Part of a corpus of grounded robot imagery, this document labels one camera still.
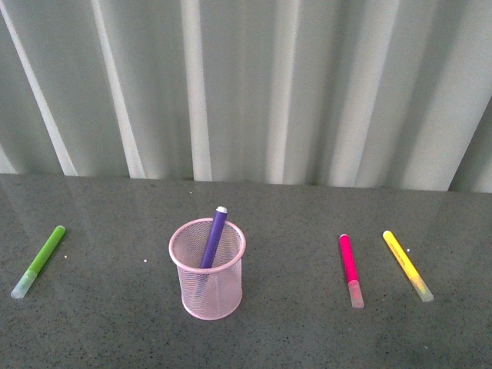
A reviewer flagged green highlighter pen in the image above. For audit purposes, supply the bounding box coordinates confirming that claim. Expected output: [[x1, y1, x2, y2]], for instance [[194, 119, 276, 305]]
[[11, 225, 66, 299]]

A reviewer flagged pink mesh pen cup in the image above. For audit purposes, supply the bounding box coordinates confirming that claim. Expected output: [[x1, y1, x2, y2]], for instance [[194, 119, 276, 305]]
[[168, 218, 246, 321]]

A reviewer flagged yellow highlighter pen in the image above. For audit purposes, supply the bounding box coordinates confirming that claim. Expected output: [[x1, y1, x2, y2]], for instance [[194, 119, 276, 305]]
[[383, 230, 434, 302]]

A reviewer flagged pink highlighter pen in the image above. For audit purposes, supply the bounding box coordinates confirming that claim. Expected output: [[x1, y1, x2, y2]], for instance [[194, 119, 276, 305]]
[[338, 234, 364, 309]]

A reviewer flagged purple highlighter pen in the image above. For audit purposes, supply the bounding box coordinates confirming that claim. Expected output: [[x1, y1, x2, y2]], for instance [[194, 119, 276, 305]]
[[194, 206, 229, 297]]

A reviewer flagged white pleated curtain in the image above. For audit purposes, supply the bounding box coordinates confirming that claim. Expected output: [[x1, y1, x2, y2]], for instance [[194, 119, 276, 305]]
[[1, 1, 491, 192]]

